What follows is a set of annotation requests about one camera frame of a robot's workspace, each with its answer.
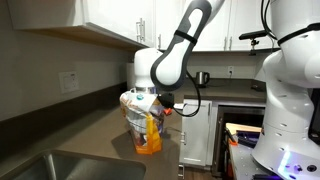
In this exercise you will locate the orange white snack packet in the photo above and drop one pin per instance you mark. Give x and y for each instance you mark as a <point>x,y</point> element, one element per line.
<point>146,126</point>

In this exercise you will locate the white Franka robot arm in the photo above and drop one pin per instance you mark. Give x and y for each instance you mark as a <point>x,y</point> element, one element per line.
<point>290,93</point>

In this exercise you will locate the red orange sachet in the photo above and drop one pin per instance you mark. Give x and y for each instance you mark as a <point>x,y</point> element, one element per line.
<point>168,111</point>

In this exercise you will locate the white purple sachet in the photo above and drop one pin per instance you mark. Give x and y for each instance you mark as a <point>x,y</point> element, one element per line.
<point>179,106</point>

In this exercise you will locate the steel electric kettle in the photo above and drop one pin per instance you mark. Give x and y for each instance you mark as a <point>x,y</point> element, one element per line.
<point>202,79</point>

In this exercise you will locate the white cabinet door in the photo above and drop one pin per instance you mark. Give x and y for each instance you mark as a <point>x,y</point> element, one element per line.
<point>196,131</point>

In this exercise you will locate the white upper cabinets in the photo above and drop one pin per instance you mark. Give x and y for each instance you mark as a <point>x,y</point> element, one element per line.
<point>110,16</point>

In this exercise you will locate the wooden board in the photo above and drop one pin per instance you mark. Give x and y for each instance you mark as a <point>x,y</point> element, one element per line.
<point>243,127</point>

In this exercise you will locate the white perforated robot table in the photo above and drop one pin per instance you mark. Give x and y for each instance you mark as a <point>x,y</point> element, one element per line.
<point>243,160</point>

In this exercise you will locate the stainless steel sink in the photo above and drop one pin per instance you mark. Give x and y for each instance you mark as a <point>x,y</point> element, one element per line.
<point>76,166</point>

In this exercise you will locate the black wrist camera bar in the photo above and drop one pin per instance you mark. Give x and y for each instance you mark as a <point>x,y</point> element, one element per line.
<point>166,100</point>

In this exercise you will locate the small white wall socket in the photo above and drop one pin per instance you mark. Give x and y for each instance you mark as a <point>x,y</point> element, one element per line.
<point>230,70</point>

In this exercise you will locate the white wall outlet plate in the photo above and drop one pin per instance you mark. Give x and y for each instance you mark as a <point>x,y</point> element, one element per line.
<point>69,82</point>

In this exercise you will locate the black camera on stand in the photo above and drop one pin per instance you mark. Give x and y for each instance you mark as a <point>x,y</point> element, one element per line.
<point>254,36</point>

